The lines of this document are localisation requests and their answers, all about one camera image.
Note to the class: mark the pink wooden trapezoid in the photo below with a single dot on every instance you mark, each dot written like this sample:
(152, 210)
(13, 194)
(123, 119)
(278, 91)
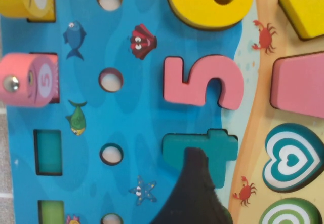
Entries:
(298, 84)

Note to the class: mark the pink fish peg five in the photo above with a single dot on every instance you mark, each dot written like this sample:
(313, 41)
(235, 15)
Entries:
(22, 67)

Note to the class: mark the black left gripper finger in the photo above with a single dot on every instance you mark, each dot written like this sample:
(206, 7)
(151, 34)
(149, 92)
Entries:
(192, 196)

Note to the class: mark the teal wooden number four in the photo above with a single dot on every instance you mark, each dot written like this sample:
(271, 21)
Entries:
(177, 145)

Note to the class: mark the yellow wooden number six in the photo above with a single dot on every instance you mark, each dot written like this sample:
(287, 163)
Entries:
(182, 6)

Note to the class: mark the ocean themed wooden puzzle board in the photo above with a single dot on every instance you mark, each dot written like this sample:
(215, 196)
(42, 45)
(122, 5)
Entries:
(141, 102)

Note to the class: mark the pink wooden number five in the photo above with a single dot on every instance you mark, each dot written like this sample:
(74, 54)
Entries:
(177, 67)

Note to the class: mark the yellow fish peg six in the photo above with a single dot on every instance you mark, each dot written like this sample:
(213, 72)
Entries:
(15, 1)

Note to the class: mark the yellow wooden pentagon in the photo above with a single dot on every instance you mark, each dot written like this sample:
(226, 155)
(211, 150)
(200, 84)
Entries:
(306, 8)

